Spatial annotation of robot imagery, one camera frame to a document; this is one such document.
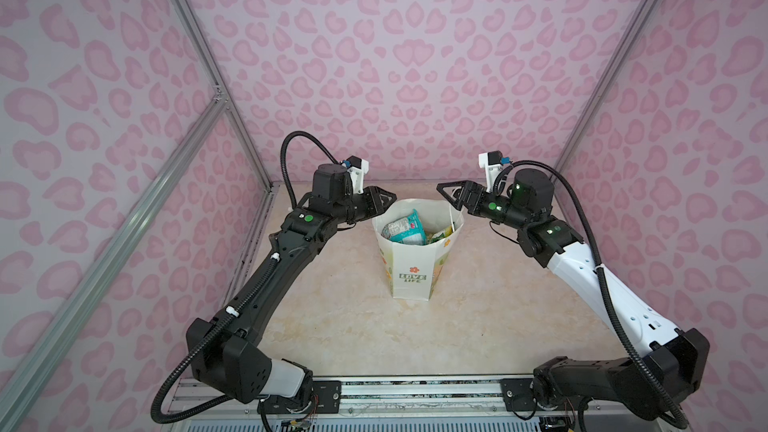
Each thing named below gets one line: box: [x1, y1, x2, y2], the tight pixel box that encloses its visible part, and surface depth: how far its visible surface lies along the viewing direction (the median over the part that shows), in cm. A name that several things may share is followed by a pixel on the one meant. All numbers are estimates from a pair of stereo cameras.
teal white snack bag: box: [381, 209, 426, 245], surface depth 86 cm
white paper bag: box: [372, 198, 465, 301], surface depth 83 cm
